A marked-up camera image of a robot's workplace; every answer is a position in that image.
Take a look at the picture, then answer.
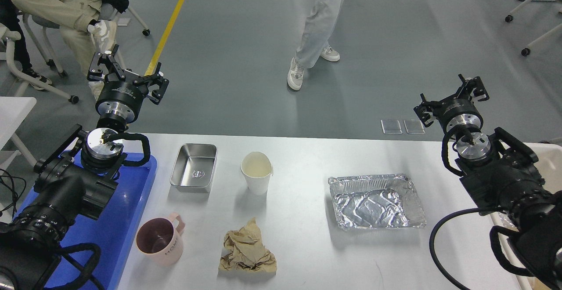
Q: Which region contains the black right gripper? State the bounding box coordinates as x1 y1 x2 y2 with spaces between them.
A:
414 74 490 133

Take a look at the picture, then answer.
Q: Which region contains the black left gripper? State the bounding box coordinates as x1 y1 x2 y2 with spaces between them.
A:
87 44 169 120

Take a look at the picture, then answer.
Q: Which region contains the stainless steel rectangular tin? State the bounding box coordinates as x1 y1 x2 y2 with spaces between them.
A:
170 143 217 194

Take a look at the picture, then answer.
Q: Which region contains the pink home mug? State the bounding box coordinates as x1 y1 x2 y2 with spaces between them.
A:
135 212 185 266

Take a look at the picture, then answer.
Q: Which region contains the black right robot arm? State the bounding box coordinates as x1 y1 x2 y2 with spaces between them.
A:
414 75 562 290

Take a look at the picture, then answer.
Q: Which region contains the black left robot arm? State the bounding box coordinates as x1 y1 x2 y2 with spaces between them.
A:
1 46 169 290

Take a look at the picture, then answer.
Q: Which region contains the clear floor plate right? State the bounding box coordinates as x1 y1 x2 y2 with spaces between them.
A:
403 119 425 134

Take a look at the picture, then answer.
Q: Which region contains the clear floor plate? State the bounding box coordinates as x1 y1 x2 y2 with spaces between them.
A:
381 119 403 134
403 119 425 134

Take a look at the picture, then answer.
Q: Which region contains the clear floor plate left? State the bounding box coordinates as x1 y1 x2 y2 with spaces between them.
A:
381 119 403 134

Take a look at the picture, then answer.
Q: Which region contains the seated person in khaki trousers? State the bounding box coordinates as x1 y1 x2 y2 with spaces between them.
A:
10 0 129 75

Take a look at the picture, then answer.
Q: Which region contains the white plastic bin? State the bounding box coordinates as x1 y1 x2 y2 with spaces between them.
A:
490 143 562 290

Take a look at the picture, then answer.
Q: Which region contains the white side table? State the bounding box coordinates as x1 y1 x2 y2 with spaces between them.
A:
0 96 37 167

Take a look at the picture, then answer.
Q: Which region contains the aluminium foil tray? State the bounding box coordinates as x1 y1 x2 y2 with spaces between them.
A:
328 174 427 230

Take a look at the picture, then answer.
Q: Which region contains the white paper cup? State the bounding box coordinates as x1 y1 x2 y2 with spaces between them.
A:
241 152 274 195

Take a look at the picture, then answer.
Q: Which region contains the blue plastic tray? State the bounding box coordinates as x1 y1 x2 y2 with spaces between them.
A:
40 156 157 290

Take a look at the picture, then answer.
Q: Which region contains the standing person in jeans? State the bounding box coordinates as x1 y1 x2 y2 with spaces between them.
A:
287 0 344 91

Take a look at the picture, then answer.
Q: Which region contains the crumpled brown paper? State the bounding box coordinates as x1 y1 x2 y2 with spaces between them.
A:
218 218 277 273

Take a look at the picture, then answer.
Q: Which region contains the black cable bundle left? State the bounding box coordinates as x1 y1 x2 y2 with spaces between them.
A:
0 168 27 218

